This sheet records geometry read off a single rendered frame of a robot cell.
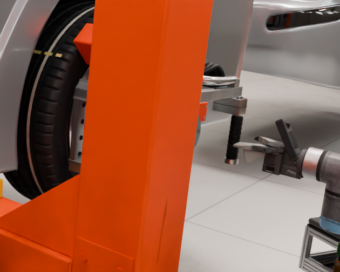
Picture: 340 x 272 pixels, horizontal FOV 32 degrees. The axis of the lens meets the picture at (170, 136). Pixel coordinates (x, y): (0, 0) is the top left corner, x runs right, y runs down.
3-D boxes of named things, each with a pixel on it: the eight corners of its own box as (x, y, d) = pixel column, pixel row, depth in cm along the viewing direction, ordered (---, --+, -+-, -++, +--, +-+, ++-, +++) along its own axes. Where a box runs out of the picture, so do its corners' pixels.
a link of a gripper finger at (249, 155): (232, 163, 172) (264, 166, 173) (235, 143, 171) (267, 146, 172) (230, 160, 175) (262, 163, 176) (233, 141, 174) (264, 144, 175)
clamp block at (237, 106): (219, 108, 186) (222, 92, 185) (245, 114, 182) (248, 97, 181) (211, 110, 182) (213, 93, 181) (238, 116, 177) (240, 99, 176)
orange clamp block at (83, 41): (99, 46, 163) (86, 21, 156) (122, 50, 159) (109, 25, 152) (86, 65, 160) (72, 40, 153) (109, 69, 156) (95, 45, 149)
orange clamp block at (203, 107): (174, 119, 205) (187, 117, 212) (193, 124, 201) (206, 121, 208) (176, 99, 203) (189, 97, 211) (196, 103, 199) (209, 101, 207)
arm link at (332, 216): (361, 231, 171) (368, 190, 168) (341, 240, 163) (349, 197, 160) (331, 221, 177) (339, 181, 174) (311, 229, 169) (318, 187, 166)
